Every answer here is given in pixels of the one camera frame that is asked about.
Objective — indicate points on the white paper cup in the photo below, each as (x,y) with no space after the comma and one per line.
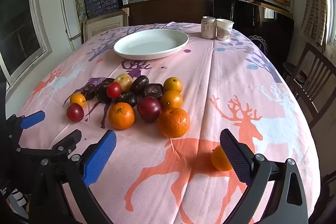
(224,29)

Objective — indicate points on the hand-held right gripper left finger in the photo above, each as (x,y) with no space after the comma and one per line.
(99,158)

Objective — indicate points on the large rough orange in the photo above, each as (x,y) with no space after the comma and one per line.
(173,122)

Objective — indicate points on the rough mandarin with stem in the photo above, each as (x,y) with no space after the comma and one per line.
(121,116)

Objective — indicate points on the pale drink can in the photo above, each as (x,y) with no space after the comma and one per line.
(208,28)

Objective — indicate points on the small red plum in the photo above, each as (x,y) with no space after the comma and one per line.
(114,90)

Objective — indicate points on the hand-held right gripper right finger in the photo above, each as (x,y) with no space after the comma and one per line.
(236,158)

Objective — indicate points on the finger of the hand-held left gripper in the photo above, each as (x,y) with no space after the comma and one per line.
(67,141)
(32,119)

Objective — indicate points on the smooth orange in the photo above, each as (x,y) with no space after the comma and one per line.
(172,99)
(219,159)
(173,85)

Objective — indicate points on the bright side window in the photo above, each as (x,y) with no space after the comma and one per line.
(331,24)

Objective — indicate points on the small yellowish orange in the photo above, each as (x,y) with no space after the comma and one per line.
(77,98)

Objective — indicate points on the white framed window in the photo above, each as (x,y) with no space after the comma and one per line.
(18,29)

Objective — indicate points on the medium red plum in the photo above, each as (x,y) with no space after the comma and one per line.
(75,112)

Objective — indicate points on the yellow plum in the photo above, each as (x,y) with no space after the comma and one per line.
(124,80)

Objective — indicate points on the brick pattern curtain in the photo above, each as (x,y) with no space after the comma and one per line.
(313,3)

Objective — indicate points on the pink deer print tablecloth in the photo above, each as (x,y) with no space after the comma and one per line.
(210,82)

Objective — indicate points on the dark wooden chair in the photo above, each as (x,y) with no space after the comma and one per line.
(315,74)

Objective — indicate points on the large red plum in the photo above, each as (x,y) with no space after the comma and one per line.
(148,109)

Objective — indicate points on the white leaning board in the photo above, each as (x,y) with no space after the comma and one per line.
(67,16)

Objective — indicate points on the glossy black panel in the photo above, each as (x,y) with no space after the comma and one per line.
(244,11)

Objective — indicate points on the white oval plate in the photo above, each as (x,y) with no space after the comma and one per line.
(149,45)

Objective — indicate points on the stack of blue floral boxes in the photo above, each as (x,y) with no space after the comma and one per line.
(102,3)

